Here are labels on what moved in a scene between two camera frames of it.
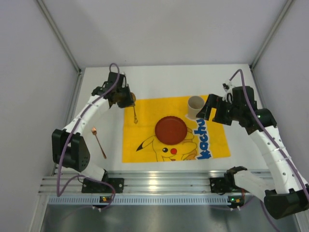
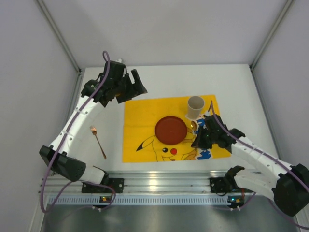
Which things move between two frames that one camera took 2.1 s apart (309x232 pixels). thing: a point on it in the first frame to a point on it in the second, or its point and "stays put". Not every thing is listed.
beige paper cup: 195,103 stays put
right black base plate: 222,185 stays put
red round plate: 171,130 stays put
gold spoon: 135,119 to 193,125
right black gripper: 215,110 to 203,136
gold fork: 94,131 stays put
